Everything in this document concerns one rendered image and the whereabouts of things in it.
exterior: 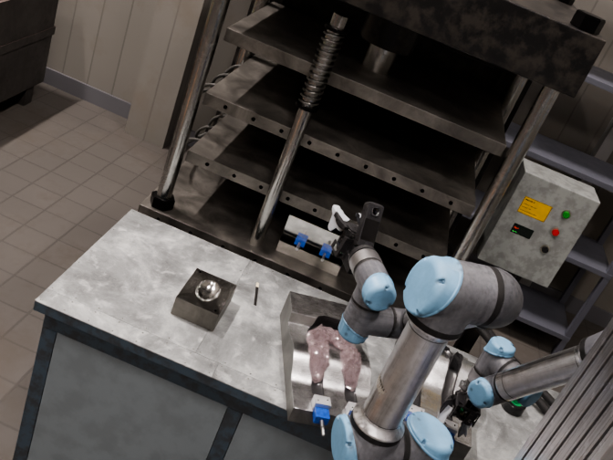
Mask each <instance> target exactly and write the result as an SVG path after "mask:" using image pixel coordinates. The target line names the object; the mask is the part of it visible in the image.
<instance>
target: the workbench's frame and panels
mask: <svg viewBox="0 0 613 460"><path fill-rule="evenodd" d="M33 310H35V311H37V312H40V313H42V314H44V315H45V317H44V322H43V327H42V330H41V335H40V339H39V343H38V347H37V352H36V359H35V363H34V368H33V371H32V376H31V380H30V384H29V388H28V393H27V397H26V404H25V408H24V412H23V416H22V421H21V424H20V429H19V433H18V437H17V441H16V449H15V453H14V457H13V460H334V458H333V455H332V450H331V431H332V430H329V429H327V428H325V436H322V435H321V429H320V427H317V426H313V425H308V424H303V423H295V422H291V421H288V420H287V411H286V410H284V409H282V408H279V407H277V406H275V405H273V404H271V403H269V402H265V401H263V400H261V399H258V398H256V397H254V396H252V395H250V394H248V393H245V392H242V391H240V390H237V389H235V388H234V387H231V386H229V385H227V384H224V383H222V382H219V381H217V380H215V379H213V378H210V377H208V376H206V375H203V374H201V373H199V372H198V371H194V370H192V369H189V368H187V367H185V366H182V365H181V364H179V363H177V362H174V361H171V360H168V359H166V358H164V357H162V356H160V355H158V354H156V353H153V352H151V351H149V350H145V349H143V348H141V347H139V346H137V345H135V344H132V343H130V342H128V341H125V340H123V339H120V338H118V337H116V336H114V335H111V334H109V333H107V332H105V331H103V330H101V329H97V328H95V327H93V326H90V325H89V324H87V323H84V322H82V321H80V320H77V319H74V318H72V317H70V316H68V315H66V314H63V313H61V312H59V311H56V310H54V309H52V308H49V307H47V306H45V305H42V304H40V303H38V302H35V305H34V308H33Z"/></svg>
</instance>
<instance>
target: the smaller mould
mask: <svg viewBox="0 0 613 460"><path fill-rule="evenodd" d="M236 286H237V285H236V284H233V283H231V282H229V281H226V280H224V279H222V278H219V277H217V276H214V275H212V274H210V273H207V272H205V271H203V270H201V269H199V268H196V270H195V271H194V272H193V274H192V275H191V277H190V278H189V280H188V281H187V282H186V284H185V285H184V286H183V288H182V290H181V291H180V292H179V294H178V295H177V296H176V298H175V301H174V304H173V307H172V310H171V314H172V315H175V316H177V317H179V318H182V319H185V320H187V321H190V322H191V323H193V324H196V325H198V326H200V327H203V328H205V329H208V330H210V331H214V329H215V327H216V326H217V324H218V322H219V321H220V319H221V317H222V315H223V314H224V312H225V311H226V309H227V307H228V305H229V304H230V302H231V300H232V298H233V295H234V292H235V289H236Z"/></svg>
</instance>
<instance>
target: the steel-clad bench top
mask: <svg viewBox="0 0 613 460"><path fill-rule="evenodd" d="M196 268H199V269H201V270H203V271H205V272H207V273H210V274H212V275H214V276H217V277H219V278H222V279H224V280H226V281H229V282H231V283H233V284H236V283H237V284H236V285H237V286H236V289H235V292H234V295H233V298H232V300H231V302H230V304H229V305H228V307H227V309H226V311H225V312H224V314H223V315H222V317H221V319H220V321H219V322H218V324H217V326H216V327H215V329H214V331H210V330H208V329H205V328H203V327H200V326H198V325H196V324H193V323H191V322H190V321H187V320H185V319H182V318H179V317H177V316H175V315H172V314H171V310H172V307H173V304H174V301H175V298H176V296H177V295H178V294H179V292H180V291H181V290H182V288H183V286H184V285H185V284H186V282H187V281H188V280H189V278H190V277H191V275H192V274H193V272H194V271H195V270H196ZM239 278H240V279H239ZM256 282H257V283H259V288H258V295H257V303H256V306H255V305H254V302H255V287H256ZM289 291H292V292H296V293H299V294H303V295H307V296H311V297H315V298H322V299H325V300H329V301H333V302H337V303H340V304H344V305H347V304H348V302H347V301H345V300H343V299H341V298H337V297H335V296H332V295H330V294H328V293H326V292H324V291H322V290H319V289H317V288H315V287H311V286H309V285H307V284H305V283H303V282H300V281H298V280H296V279H293V278H291V277H289V276H286V275H284V274H282V273H279V272H277V271H275V270H273V269H271V268H269V267H265V266H263V265H260V264H258V263H256V262H254V261H252V260H250V259H247V258H245V257H243V256H239V255H237V254H235V253H233V252H231V251H228V250H226V249H224V248H221V247H219V246H216V245H214V244H212V243H209V242H207V241H205V240H202V239H201V238H199V237H196V236H194V235H190V234H188V233H186V232H183V231H182V230H180V229H178V228H175V227H173V226H171V225H167V224H165V223H163V222H161V221H159V220H156V219H154V218H152V217H149V216H147V215H145V214H142V213H140V212H137V211H135V210H133V209H131V210H130V211H129V212H128V213H127V214H125V215H124V216H123V217H122V218H121V219H120V220H119V221H118V222H117V223H116V224H115V225H114V226H113V227H112V228H111V229H110V230H109V231H108V232H107V233H106V234H105V235H104V236H102V237H101V238H100V240H99V241H98V242H97V243H95V244H94V245H93V246H92V247H91V248H90V249H89V250H88V251H87V252H86V253H85V254H84V255H83V256H82V257H80V258H79V259H78V260H77V261H76V262H75V263H74V264H73V265H72V266H71V267H70V268H69V269H68V270H67V271H65V272H64V273H63V274H62V275H61V276H60V277H59V278H58V279H57V280H56V281H55V282H54V283H53V284H52V285H50V286H49V287H48V288H47V289H46V290H45V291H44V292H43V293H42V294H41V295H40V296H39V297H38V298H37V299H35V302H38V303H40V304H42V305H45V306H47V307H49V308H52V309H54V310H56V311H59V312H61V313H63V314H66V315H68V316H70V317H72V318H74V319H77V320H80V321H82V322H84V323H87V324H89V325H90V326H93V327H95V328H97V329H101V330H103V331H105V332H107V333H109V334H111V335H114V336H116V337H118V338H120V339H123V340H125V341H128V342H130V343H132V344H135V345H137V346H139V347H141V348H143V349H145V350H149V351H151V352H153V353H156V354H158V355H160V356H162V357H164V358H166V359H168V360H171V361H174V362H177V363H179V364H181V365H182V366H185V367H187V368H189V369H192V370H194V371H198V372H199V373H201V374H203V375H206V376H208V377H210V378H213V379H215V380H217V381H219V382H222V383H224V384H227V385H229V386H231V387H234V388H235V389H237V390H240V391H242V392H245V393H248V394H250V395H252V396H254V397H256V398H258V399H261V400H263V401H265V402H267V403H271V404H273V405H275V406H277V407H279V408H282V409H284V410H286V387H285V375H284V363H283V351H282V339H281V327H280V313H281V311H282V309H283V306H284V305H285V302H286V299H287V296H288V294H289ZM205 335H206V336H205ZM395 342H396V340H395V339H389V338H382V337H376V336H370V335H369V337H368V338H367V339H366V340H365V342H363V343H361V345H362V349H363V350H364V352H365V354H366V356H367V357H368V359H369V364H370V369H371V377H370V391H371V390H372V388H373V386H374V384H375V382H376V380H377V379H378V377H379V375H380V373H381V371H382V369H383V367H384V365H385V363H386V362H387V360H388V358H389V356H390V354H391V352H392V350H393V348H394V346H395ZM200 344H201V345H200ZM197 349H198V350H197ZM543 417H544V414H543V413H542V411H541V410H540V409H539V408H538V406H537V405H536V404H535V403H534V404H532V405H531V406H529V407H526V409H525V410H524V412H523V413H522V415H521V416H518V417H517V416H512V415H511V414H509V413H507V412H506V411H505V410H504V409H503V407H502V405H501V404H498V405H495V406H492V407H490V408H482V409H481V416H480V417H479V419H478V420H477V422H476V423H475V425H474V427H472V448H471V449H470V451H469V453H468V454H467V456H465V458H464V459H463V460H514V458H515V457H516V455H517V454H518V452H519V451H520V450H521V448H522V447H523V445H524V444H525V442H526V441H527V439H528V438H529V436H530V435H531V433H532V432H533V431H534V429H535V428H536V427H537V425H538V424H539V423H540V421H541V420H542V418H543Z"/></svg>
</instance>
